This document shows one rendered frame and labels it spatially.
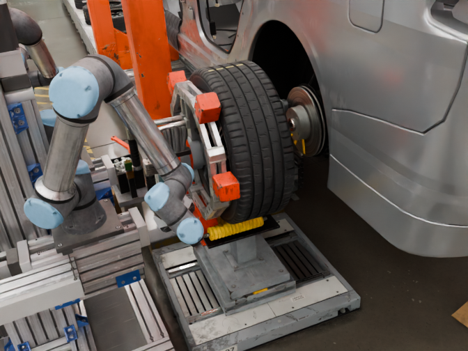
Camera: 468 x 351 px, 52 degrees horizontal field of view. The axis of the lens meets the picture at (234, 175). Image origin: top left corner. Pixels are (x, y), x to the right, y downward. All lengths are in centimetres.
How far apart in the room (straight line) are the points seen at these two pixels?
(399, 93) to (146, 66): 128
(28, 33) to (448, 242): 160
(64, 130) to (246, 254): 125
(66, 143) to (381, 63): 91
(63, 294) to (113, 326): 58
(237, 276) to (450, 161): 124
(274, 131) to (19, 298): 100
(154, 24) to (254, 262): 119
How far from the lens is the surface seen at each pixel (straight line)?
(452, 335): 246
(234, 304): 227
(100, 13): 422
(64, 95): 127
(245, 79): 185
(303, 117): 214
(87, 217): 166
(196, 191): 218
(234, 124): 171
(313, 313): 232
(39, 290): 167
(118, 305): 229
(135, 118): 140
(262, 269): 231
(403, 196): 152
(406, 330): 243
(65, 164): 141
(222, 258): 239
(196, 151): 193
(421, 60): 135
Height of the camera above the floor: 176
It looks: 30 degrees down
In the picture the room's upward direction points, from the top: 4 degrees counter-clockwise
